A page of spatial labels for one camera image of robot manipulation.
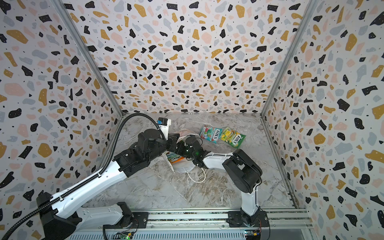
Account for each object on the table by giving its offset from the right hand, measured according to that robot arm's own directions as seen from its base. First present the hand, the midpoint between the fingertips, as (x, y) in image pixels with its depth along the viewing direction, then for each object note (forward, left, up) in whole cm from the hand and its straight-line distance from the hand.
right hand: (169, 144), depth 86 cm
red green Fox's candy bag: (+18, -25, -12) cm, 33 cm away
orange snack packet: (-6, -5, -7) cm, 11 cm away
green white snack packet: (-5, -1, -5) cm, 7 cm away
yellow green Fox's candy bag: (+15, -40, -13) cm, 45 cm away
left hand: (-5, -9, +18) cm, 21 cm away
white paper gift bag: (-10, -9, -5) cm, 15 cm away
